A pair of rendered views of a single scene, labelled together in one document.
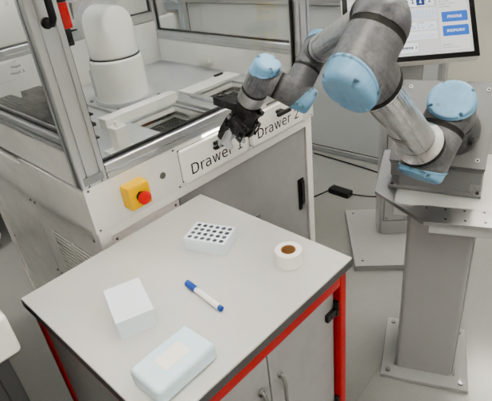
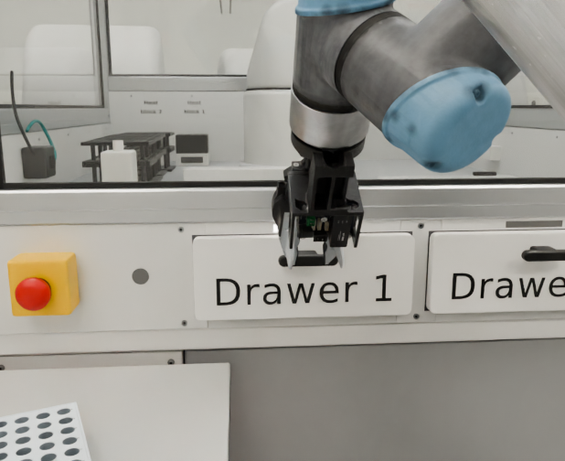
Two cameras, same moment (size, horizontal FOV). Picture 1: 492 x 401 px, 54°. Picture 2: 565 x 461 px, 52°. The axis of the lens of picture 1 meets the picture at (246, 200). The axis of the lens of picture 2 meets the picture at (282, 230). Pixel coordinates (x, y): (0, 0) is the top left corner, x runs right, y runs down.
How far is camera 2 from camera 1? 1.03 m
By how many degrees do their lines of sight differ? 40
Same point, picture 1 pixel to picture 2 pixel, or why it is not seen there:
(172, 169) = (170, 273)
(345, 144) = not seen: outside the picture
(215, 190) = (295, 378)
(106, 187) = not seen: outside the picture
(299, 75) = (438, 16)
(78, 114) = not seen: outside the picture
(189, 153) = (216, 250)
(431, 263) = not seen: outside the picture
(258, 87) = (305, 52)
